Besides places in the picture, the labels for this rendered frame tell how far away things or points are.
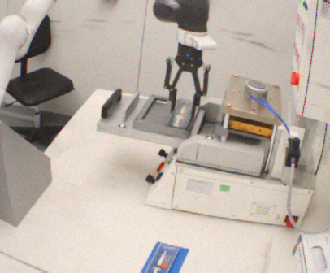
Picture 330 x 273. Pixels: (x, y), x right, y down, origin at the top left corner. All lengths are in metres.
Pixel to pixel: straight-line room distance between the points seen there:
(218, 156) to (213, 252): 0.29
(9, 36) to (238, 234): 0.97
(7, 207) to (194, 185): 0.59
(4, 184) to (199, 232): 0.62
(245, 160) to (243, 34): 1.61
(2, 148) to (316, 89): 0.88
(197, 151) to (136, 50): 1.75
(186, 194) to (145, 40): 1.71
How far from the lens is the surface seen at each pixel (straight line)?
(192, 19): 1.29
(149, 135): 1.38
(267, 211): 1.39
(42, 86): 2.86
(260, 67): 2.87
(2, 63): 1.40
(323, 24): 1.15
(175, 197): 1.40
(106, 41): 3.02
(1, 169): 1.21
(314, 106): 1.22
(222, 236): 1.36
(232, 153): 1.29
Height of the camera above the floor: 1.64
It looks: 29 degrees down
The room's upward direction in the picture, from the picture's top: 6 degrees clockwise
